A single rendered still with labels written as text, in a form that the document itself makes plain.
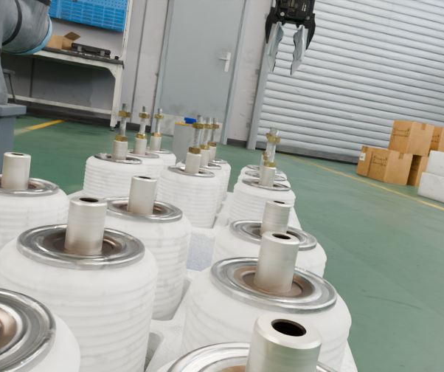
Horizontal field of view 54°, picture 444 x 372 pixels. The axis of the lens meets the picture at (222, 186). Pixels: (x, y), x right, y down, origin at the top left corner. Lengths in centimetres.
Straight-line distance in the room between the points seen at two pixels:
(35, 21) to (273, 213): 76
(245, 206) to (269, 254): 40
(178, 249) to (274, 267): 13
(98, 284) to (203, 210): 43
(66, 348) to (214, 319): 8
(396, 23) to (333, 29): 92
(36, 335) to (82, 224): 10
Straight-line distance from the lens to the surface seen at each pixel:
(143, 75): 575
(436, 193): 368
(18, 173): 43
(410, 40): 688
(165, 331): 35
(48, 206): 41
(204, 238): 63
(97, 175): 68
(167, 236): 36
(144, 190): 38
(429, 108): 703
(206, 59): 583
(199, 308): 25
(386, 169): 440
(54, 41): 535
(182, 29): 584
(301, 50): 89
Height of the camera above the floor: 34
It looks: 9 degrees down
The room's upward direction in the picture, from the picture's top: 10 degrees clockwise
